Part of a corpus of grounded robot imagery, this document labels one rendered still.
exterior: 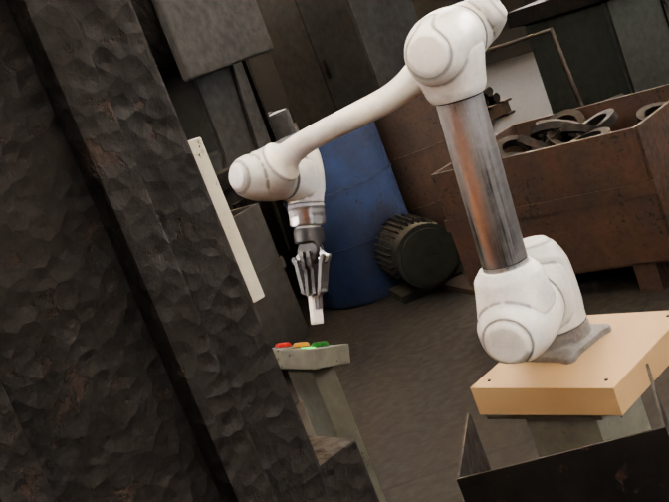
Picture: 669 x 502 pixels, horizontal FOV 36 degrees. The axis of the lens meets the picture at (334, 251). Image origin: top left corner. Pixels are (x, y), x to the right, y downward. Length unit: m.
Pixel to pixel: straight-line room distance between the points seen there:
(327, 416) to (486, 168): 0.80
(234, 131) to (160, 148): 4.56
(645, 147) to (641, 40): 2.78
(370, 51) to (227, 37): 1.37
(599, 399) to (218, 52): 3.37
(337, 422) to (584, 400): 0.65
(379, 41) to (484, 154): 4.40
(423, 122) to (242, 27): 1.06
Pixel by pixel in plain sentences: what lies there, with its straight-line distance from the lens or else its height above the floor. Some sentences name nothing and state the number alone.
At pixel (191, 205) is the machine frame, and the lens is 1.03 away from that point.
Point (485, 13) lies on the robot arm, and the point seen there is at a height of 1.22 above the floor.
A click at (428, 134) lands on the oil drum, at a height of 0.64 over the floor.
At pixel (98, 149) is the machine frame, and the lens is 0.95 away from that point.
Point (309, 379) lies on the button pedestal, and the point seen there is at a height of 0.53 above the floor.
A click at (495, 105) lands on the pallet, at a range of 9.82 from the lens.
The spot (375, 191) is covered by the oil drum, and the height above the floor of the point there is 0.51.
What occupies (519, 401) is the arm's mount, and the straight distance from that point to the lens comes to 2.36.
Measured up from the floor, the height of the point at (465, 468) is 0.71.
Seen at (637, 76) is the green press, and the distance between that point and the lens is 6.44.
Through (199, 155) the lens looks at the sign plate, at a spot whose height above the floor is 1.22.
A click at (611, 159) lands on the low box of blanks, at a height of 0.52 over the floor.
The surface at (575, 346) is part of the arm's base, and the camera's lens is 2.41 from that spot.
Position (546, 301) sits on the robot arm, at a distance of 2.20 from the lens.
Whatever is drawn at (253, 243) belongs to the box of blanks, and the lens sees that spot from 4.31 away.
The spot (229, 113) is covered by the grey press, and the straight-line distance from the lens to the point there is 5.59.
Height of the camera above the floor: 1.29
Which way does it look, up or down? 11 degrees down
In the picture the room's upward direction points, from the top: 21 degrees counter-clockwise
